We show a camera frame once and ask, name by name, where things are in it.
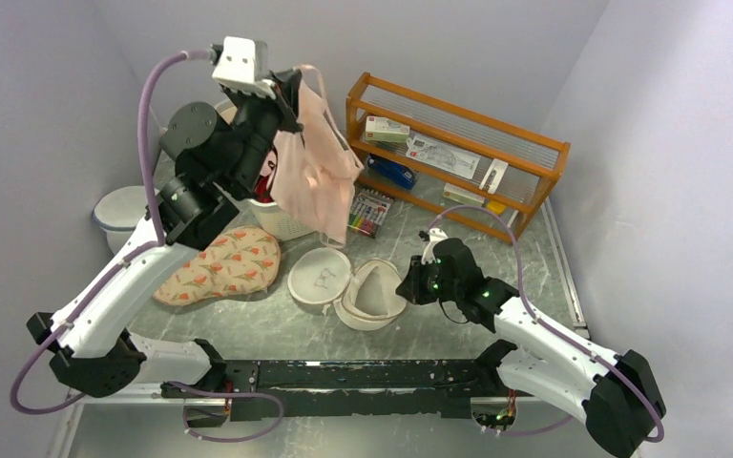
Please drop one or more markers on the white pen on shelf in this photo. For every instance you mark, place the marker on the white pen on shelf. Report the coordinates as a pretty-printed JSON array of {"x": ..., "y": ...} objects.
[{"x": 510, "y": 217}]

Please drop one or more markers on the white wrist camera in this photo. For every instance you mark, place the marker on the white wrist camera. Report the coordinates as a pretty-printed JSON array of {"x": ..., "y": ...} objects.
[
  {"x": 242, "y": 67},
  {"x": 431, "y": 237}
]

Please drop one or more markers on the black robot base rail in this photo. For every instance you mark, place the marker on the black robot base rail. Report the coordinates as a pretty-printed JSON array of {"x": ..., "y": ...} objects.
[{"x": 450, "y": 388}]

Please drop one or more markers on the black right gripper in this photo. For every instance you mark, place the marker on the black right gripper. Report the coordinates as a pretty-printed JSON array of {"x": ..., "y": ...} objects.
[{"x": 411, "y": 288}]

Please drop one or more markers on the cream plastic laundry basket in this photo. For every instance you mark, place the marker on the cream plastic laundry basket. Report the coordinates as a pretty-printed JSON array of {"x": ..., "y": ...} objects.
[{"x": 276, "y": 222}]

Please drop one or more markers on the yellow small block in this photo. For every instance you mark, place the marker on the yellow small block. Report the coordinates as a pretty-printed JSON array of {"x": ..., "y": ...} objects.
[{"x": 496, "y": 207}]

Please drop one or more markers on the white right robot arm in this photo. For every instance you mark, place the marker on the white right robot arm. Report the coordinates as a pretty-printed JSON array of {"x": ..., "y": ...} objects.
[{"x": 616, "y": 396}]

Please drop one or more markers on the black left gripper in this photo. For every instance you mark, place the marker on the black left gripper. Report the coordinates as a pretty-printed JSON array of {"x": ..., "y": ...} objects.
[{"x": 287, "y": 88}]

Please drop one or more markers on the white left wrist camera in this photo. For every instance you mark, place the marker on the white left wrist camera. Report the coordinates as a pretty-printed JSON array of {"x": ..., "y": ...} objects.
[{"x": 242, "y": 67}]

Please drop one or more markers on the blue stapler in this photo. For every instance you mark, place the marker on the blue stapler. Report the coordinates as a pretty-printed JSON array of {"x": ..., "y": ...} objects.
[{"x": 399, "y": 174}]

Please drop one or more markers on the floral pink bra bag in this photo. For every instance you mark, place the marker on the floral pink bra bag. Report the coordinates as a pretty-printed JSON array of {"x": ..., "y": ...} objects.
[{"x": 239, "y": 262}]

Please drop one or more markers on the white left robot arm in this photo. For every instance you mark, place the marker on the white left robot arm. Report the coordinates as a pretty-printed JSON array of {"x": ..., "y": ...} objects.
[{"x": 217, "y": 163}]

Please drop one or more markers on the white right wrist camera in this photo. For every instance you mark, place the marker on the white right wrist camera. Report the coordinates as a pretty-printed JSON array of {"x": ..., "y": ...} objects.
[{"x": 431, "y": 237}]

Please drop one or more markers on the red garment in basket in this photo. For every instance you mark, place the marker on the red garment in basket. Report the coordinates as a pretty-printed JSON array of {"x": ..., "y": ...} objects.
[{"x": 262, "y": 190}]

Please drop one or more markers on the orange wooden shelf rack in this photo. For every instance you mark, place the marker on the orange wooden shelf rack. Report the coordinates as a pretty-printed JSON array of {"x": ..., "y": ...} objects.
[{"x": 536, "y": 162}]

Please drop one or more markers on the green white box lower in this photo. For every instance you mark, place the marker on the green white box lower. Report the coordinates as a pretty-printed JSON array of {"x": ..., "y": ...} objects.
[{"x": 462, "y": 196}]

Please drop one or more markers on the green white box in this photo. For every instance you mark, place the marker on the green white box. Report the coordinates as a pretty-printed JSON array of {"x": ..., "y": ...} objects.
[
  {"x": 462, "y": 196},
  {"x": 383, "y": 129}
]

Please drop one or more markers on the green white box upper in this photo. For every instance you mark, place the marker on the green white box upper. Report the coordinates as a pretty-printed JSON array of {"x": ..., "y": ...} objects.
[{"x": 383, "y": 129}]

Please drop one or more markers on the pink bra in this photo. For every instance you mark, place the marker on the pink bra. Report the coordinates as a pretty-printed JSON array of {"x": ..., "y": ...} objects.
[{"x": 316, "y": 170}]

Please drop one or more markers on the pack of coloured markers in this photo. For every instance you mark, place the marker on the pack of coloured markers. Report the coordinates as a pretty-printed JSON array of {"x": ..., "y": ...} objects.
[{"x": 368, "y": 212}]

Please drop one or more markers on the clear blister pack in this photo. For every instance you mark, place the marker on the clear blister pack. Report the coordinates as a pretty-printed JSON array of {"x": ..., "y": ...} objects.
[{"x": 442, "y": 156}]

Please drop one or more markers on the white mesh laundry bag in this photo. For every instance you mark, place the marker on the white mesh laundry bag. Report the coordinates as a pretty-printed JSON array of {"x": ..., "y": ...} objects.
[{"x": 362, "y": 297}]

